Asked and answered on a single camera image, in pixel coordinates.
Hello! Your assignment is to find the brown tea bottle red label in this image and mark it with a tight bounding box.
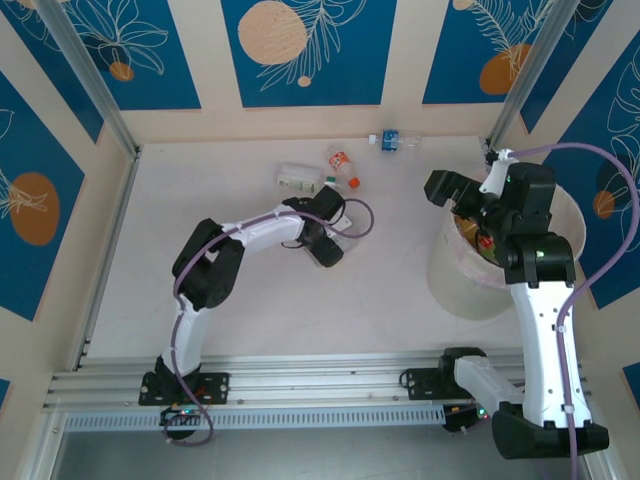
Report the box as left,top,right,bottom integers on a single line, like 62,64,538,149
458,218,497,251

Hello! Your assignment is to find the white plastic bin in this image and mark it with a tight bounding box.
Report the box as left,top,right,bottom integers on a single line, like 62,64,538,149
425,172,587,321

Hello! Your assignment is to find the white label bottle green cap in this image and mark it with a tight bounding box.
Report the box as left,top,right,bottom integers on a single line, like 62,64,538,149
274,162,339,196

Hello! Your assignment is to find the orange label bottle orange cap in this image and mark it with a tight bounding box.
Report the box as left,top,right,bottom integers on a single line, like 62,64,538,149
325,144,362,190

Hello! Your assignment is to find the clear bottle blue label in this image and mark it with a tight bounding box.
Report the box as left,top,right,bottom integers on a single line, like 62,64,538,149
368,128,424,152

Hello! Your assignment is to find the black controller board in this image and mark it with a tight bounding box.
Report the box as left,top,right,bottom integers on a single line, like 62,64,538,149
443,403,494,435
158,405,207,429

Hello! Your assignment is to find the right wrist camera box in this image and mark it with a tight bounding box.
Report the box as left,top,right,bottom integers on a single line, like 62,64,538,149
478,147,515,196

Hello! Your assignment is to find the aluminium frame post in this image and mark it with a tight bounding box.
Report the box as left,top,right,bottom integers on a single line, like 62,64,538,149
487,0,576,151
37,0,142,157

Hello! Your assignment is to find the aluminium rail beam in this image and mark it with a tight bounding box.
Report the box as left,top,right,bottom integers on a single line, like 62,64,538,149
42,352,594,412

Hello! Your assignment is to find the white slotted cable duct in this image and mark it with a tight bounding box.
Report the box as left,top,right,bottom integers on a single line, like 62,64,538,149
63,404,447,432

